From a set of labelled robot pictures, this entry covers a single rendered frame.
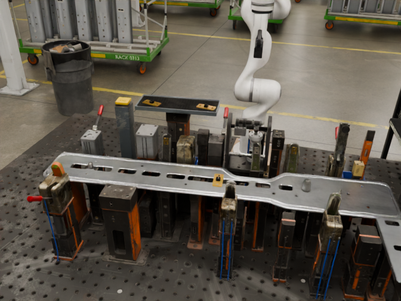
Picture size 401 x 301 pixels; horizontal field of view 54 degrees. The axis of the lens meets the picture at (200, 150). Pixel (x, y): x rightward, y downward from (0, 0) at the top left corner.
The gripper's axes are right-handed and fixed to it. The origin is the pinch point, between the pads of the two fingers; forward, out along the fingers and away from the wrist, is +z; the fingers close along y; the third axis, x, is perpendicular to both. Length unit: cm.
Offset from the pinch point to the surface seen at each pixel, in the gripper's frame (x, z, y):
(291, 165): 17.7, 42.9, 11.4
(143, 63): -155, 130, -344
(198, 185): -18, 45, 30
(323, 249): 28, 51, 50
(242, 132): -3.4, 30.6, 9.5
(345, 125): 35.2, 22.8, 11.6
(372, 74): 154, 145, -401
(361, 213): 42, 45, 36
